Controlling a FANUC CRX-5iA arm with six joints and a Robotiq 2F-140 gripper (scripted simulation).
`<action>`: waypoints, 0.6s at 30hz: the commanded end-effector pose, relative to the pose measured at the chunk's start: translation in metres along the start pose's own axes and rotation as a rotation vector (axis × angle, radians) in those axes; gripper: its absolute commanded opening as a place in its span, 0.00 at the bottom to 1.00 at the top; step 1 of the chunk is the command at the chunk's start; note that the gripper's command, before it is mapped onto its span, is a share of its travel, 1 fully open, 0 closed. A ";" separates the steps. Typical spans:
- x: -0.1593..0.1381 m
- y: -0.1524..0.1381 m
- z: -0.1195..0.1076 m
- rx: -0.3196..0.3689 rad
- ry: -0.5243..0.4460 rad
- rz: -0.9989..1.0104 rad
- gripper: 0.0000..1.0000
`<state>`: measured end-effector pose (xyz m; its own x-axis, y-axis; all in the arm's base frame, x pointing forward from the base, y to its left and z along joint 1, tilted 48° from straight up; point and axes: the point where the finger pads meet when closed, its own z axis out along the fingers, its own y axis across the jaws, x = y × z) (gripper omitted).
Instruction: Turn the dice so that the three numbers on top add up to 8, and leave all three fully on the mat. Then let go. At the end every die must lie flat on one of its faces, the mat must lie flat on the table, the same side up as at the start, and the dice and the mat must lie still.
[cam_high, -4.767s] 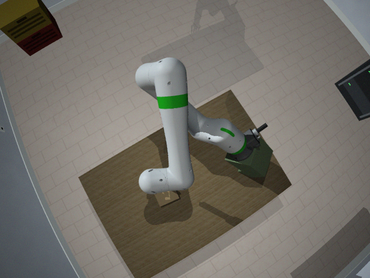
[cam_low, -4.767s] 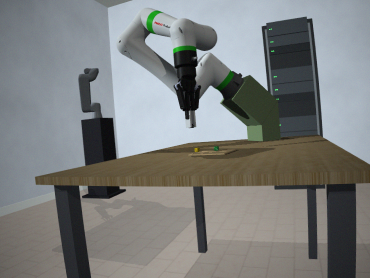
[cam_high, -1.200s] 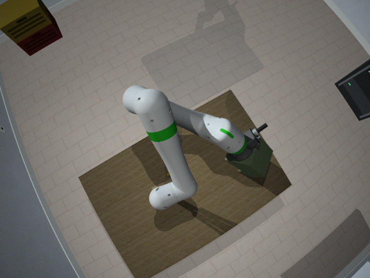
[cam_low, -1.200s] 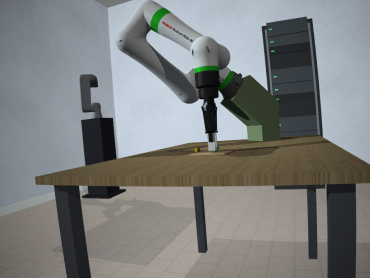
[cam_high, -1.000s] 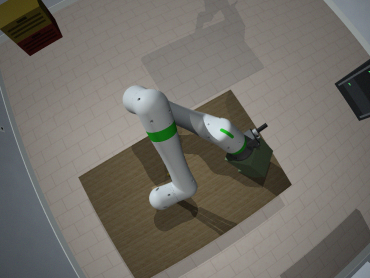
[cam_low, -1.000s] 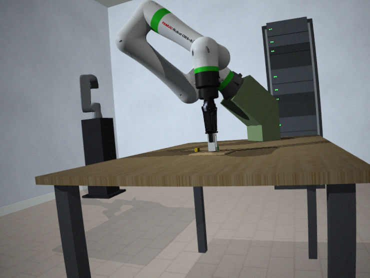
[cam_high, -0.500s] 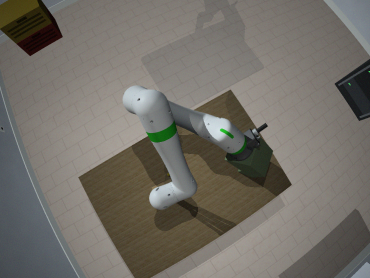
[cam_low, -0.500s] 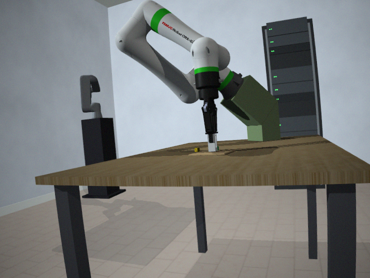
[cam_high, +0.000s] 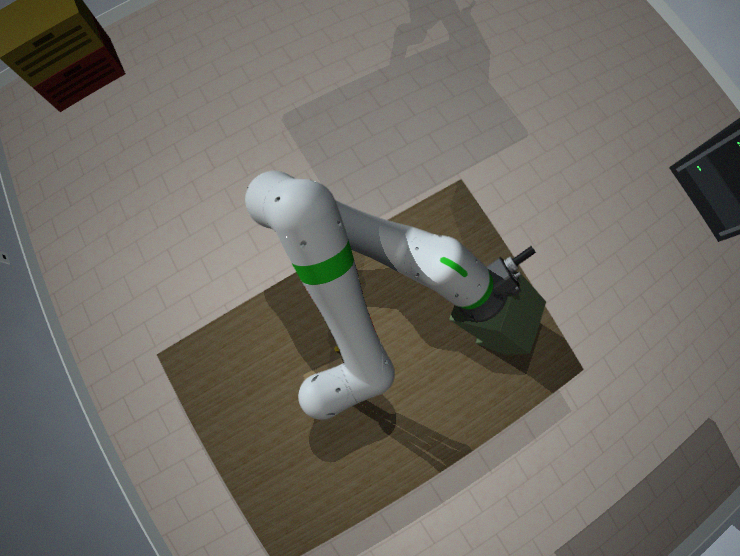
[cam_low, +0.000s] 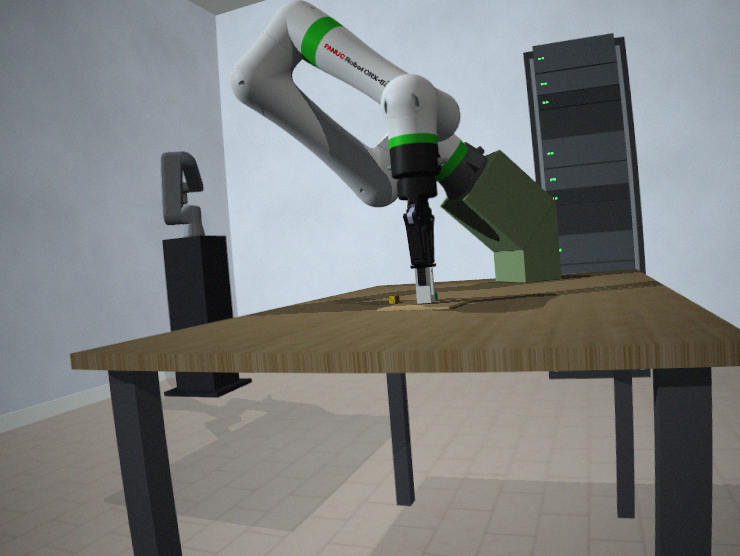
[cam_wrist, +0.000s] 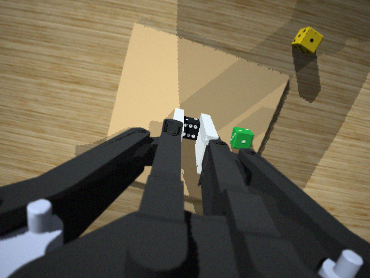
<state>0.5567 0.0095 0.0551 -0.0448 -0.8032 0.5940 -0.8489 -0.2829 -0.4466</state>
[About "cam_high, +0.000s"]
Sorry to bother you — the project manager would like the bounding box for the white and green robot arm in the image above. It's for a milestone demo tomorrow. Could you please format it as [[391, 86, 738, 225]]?
[[245, 171, 536, 420]]

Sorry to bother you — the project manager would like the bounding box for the tan flat mat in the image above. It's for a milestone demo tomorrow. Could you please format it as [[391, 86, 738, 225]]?
[[303, 358, 343, 380]]

